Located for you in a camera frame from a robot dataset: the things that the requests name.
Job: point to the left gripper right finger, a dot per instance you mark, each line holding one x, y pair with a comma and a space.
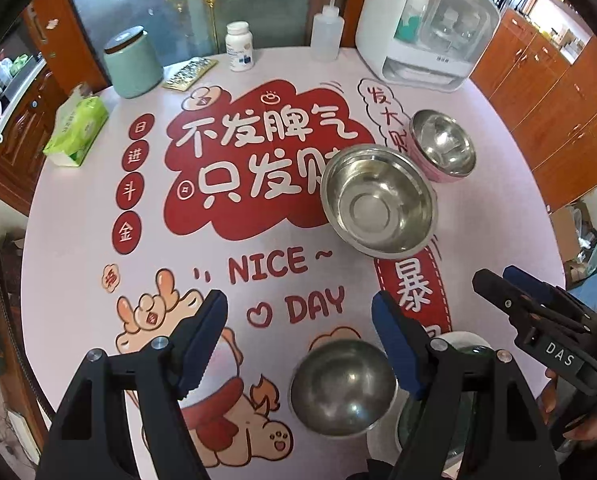
507, 438

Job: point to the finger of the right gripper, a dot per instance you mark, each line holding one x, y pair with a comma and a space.
540, 291
522, 311

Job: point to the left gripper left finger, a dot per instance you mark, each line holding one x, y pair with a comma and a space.
90, 438

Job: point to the white plastic plate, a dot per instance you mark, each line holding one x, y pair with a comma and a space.
386, 438

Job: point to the small stainless steel bowl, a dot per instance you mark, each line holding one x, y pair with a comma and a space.
342, 389

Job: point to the pink bowl with steel liner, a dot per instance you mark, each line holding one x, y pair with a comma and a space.
440, 147

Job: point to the large stainless steel bowl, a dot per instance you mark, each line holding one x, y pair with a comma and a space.
379, 202

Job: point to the person's right hand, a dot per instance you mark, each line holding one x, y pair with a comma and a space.
570, 415

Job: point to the green plate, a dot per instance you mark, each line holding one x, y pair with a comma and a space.
449, 373

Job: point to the wooden cabinet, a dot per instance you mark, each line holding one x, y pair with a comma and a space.
548, 103

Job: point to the white sterilizer cabinet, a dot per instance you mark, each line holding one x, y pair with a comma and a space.
431, 44

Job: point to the green tissue pack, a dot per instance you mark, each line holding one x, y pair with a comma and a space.
78, 122

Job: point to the white squeeze bottle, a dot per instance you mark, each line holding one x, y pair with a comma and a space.
327, 27

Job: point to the patterned coaster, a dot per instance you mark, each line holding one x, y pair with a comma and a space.
184, 78

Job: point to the teal ceramic canister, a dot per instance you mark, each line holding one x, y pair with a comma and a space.
132, 62

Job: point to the white pill bottle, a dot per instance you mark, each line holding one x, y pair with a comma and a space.
239, 46

